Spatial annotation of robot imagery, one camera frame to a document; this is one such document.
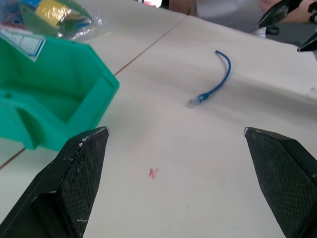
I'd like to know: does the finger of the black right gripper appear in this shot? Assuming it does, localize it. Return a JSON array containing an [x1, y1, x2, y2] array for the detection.
[[297, 31, 317, 53], [257, 0, 302, 29]]

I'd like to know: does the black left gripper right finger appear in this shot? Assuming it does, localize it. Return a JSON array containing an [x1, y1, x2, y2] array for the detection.
[[243, 126, 317, 238]]

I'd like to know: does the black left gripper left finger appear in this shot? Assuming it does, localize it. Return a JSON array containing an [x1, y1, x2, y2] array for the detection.
[[0, 126, 110, 238]]

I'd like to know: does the person in white shirt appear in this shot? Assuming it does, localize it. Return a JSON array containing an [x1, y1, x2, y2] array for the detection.
[[162, 0, 317, 34]]

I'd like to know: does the green plastic storage bin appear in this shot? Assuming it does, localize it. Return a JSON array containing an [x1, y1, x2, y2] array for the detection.
[[0, 31, 120, 151]]

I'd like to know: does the white blue-bordered bin label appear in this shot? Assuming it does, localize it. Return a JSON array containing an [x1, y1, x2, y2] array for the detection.
[[0, 28, 47, 62]]

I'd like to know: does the clear plastic bag of parts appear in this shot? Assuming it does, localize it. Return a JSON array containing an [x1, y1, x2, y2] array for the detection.
[[0, 0, 103, 42]]

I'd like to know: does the blue Ethernet cable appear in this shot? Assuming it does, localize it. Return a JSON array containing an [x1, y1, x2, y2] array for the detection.
[[189, 50, 232, 108]]

